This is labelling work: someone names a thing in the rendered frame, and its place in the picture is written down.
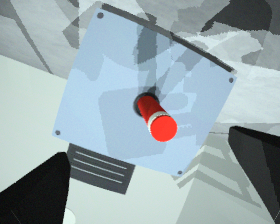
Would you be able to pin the red peg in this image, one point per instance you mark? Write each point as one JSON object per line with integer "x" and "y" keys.
{"x": 160, "y": 124}

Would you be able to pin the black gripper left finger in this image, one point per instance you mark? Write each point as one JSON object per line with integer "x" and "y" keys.
{"x": 40, "y": 196}

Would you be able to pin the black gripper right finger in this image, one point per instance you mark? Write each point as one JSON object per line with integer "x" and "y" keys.
{"x": 258, "y": 153}

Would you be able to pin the light blue square panel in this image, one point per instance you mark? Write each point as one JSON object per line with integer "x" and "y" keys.
{"x": 117, "y": 63}

